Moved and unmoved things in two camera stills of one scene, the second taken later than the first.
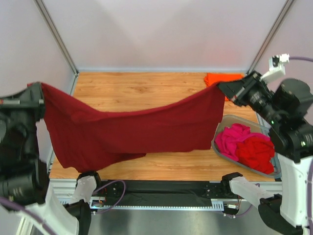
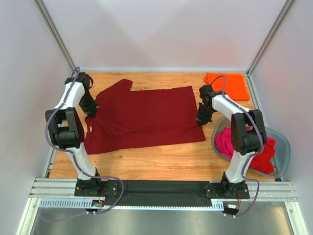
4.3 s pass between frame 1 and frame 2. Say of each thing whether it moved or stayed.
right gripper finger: moved
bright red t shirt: stayed
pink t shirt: stayed
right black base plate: stayed
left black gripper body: moved
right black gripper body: moved
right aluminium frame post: stayed
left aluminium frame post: stayed
